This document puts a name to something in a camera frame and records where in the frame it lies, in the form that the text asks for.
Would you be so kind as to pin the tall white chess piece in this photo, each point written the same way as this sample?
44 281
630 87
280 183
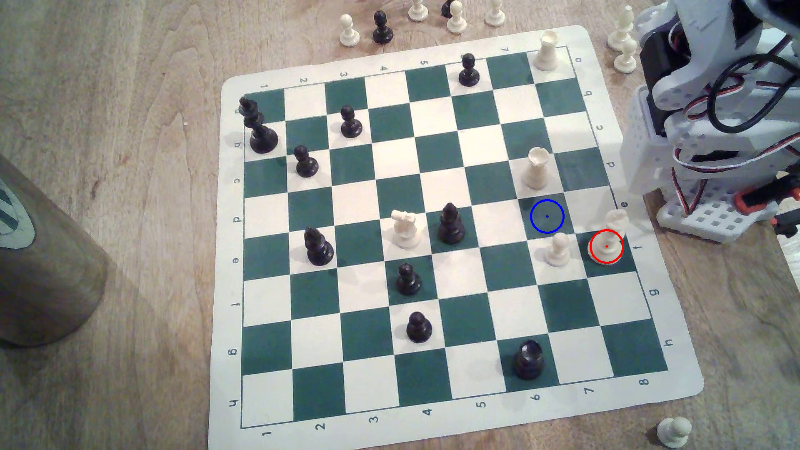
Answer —
607 245

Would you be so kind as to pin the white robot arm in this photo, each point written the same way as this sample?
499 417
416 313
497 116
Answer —
719 25

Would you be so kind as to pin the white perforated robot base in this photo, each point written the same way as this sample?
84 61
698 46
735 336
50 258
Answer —
709 215

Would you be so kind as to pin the white bishop chess piece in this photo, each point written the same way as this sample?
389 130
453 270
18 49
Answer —
621 32

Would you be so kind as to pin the white pawn chess piece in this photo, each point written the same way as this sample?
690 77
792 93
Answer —
674 432
495 14
418 10
625 57
557 252
457 20
349 32

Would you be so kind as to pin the white rook chess piece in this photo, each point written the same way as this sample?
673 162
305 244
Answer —
547 53
536 170

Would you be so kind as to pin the black pawn chess piece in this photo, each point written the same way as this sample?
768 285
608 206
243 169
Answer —
382 30
469 74
419 329
408 282
305 164
350 125

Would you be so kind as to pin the white knight chess piece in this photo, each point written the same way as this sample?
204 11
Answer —
406 231

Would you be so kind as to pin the black rook chess piece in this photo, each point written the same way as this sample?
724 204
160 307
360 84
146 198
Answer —
528 361

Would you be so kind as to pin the black king chess piece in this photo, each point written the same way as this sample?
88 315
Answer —
261 134

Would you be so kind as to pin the orange black clamp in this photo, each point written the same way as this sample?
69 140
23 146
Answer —
765 195

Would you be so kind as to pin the green white chessboard mat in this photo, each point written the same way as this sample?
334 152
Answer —
450 275

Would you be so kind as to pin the brown cylinder with label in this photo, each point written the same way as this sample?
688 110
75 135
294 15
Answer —
44 275

